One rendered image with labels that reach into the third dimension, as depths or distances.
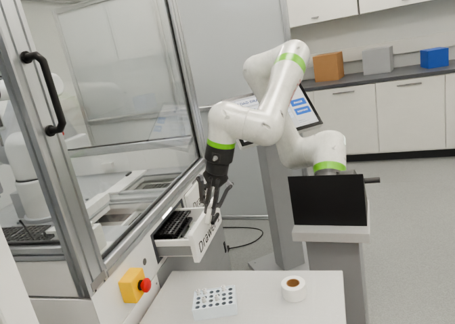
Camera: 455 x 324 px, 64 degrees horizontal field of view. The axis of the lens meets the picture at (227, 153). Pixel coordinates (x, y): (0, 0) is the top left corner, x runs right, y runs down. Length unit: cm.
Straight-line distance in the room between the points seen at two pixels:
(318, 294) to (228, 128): 55
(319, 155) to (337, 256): 40
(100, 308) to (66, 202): 30
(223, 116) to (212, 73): 189
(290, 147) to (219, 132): 53
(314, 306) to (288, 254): 135
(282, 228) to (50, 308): 154
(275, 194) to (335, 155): 82
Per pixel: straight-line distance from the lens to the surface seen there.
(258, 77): 147
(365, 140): 418
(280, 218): 231
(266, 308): 112
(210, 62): 296
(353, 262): 153
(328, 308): 110
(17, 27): 93
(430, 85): 410
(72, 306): 109
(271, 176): 218
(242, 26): 286
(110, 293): 110
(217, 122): 110
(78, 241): 99
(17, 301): 55
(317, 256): 154
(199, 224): 126
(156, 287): 132
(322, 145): 152
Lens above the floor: 148
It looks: 16 degrees down
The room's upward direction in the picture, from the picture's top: 11 degrees counter-clockwise
